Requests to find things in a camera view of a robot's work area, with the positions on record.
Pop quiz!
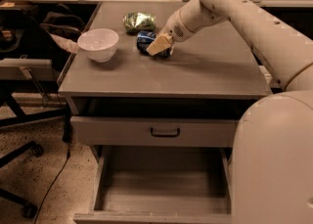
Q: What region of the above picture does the black office chair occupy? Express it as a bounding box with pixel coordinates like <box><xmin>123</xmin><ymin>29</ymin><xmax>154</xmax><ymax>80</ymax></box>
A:
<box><xmin>0</xmin><ymin>2</ymin><xmax>72</xmax><ymax>219</ymax></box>

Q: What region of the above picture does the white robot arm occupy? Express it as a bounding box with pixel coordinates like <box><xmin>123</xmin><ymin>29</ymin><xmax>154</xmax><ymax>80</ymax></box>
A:
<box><xmin>148</xmin><ymin>0</ymin><xmax>313</xmax><ymax>224</ymax></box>

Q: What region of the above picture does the black drawer handle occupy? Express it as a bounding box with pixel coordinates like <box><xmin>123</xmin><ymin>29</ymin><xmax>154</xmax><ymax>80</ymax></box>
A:
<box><xmin>150</xmin><ymin>127</ymin><xmax>180</xmax><ymax>138</ymax></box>

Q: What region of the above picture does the dark jacket on chair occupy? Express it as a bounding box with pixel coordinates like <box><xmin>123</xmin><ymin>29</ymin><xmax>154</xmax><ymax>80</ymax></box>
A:
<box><xmin>39</xmin><ymin>3</ymin><xmax>86</xmax><ymax>72</ymax></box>

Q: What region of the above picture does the black floor cable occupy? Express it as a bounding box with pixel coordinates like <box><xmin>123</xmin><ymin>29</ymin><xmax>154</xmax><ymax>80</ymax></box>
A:
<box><xmin>32</xmin><ymin>110</ymin><xmax>73</xmax><ymax>224</ymax></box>

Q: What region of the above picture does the white ceramic bowl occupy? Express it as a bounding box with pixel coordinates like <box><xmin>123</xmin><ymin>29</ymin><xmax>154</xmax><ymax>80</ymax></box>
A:
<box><xmin>77</xmin><ymin>28</ymin><xmax>119</xmax><ymax>63</ymax></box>

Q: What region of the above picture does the grey drawer cabinet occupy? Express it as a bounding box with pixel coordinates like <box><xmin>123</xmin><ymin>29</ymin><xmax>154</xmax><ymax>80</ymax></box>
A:
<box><xmin>58</xmin><ymin>1</ymin><xmax>274</xmax><ymax>167</ymax></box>

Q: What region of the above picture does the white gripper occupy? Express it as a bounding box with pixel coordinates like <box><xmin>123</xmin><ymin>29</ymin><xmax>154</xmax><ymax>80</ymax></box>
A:
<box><xmin>147</xmin><ymin>10</ymin><xmax>194</xmax><ymax>56</ymax></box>

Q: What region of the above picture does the grey top drawer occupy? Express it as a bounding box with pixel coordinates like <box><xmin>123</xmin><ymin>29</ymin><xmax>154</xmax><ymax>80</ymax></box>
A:
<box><xmin>71</xmin><ymin>116</ymin><xmax>238</xmax><ymax>148</ymax></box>

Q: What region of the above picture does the green chip bag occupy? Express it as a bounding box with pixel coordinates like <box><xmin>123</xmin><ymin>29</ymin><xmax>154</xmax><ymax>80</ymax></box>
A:
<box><xmin>123</xmin><ymin>12</ymin><xmax>156</xmax><ymax>33</ymax></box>

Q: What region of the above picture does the blue pepsi can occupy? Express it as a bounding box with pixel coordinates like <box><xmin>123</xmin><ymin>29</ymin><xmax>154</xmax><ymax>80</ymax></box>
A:
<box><xmin>136</xmin><ymin>30</ymin><xmax>172</xmax><ymax>59</ymax></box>

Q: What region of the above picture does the open grey middle drawer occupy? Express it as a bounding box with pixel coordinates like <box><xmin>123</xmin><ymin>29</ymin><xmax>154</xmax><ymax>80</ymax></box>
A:
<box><xmin>73</xmin><ymin>146</ymin><xmax>232</xmax><ymax>224</ymax></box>

